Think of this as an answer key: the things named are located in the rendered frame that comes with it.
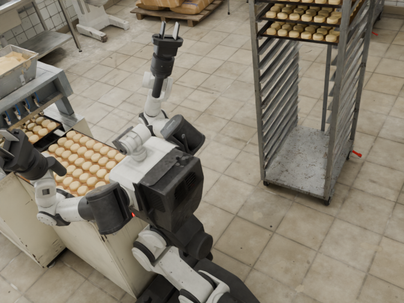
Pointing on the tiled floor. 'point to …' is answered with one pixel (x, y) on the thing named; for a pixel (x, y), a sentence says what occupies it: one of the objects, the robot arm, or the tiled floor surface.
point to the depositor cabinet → (30, 216)
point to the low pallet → (177, 14)
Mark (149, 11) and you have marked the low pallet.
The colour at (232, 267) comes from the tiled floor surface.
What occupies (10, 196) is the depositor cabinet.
